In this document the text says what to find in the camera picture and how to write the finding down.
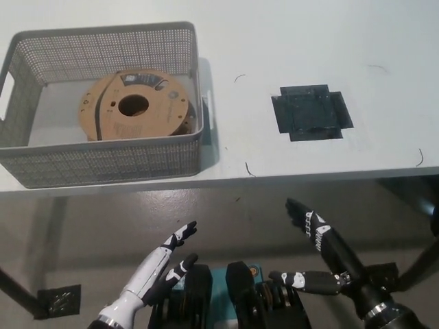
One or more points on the black robot body with teal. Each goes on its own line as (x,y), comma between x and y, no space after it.
(240,284)

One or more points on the thin black curved strand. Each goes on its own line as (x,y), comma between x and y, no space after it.
(239,76)
(379,66)
(248,170)
(422,158)

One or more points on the grey table leg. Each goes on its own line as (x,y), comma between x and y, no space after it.
(53,233)

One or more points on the black floor tape patch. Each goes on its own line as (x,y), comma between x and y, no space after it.
(60,301)
(384,274)

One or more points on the grey perforated plastic basket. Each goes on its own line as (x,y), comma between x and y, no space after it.
(103,164)

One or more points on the black and white right hand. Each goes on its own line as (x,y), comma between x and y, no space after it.
(339,260)

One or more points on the black tape patch on table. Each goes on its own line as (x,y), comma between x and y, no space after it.
(308,113)

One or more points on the white and black left hand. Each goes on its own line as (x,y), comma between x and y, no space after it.
(147,274)

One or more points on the black slanted stand leg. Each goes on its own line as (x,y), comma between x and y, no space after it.
(17,293)
(420,265)

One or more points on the cardboard filament spool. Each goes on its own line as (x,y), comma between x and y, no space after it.
(154,120)

